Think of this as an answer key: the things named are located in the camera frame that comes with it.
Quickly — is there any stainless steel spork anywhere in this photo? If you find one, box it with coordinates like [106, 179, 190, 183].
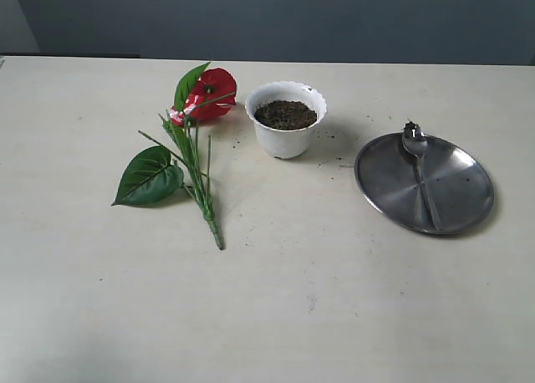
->
[401, 120, 443, 232]

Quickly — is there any dark soil in pot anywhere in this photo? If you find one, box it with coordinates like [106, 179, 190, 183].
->
[254, 100, 318, 130]

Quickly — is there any white plastic flower pot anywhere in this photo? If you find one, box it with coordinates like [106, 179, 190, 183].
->
[244, 81, 327, 160]

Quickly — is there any red artificial flower with leaves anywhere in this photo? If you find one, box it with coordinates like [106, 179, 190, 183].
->
[112, 62, 237, 250]

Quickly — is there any round stainless steel plate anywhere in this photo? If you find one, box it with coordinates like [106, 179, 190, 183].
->
[354, 132, 495, 235]

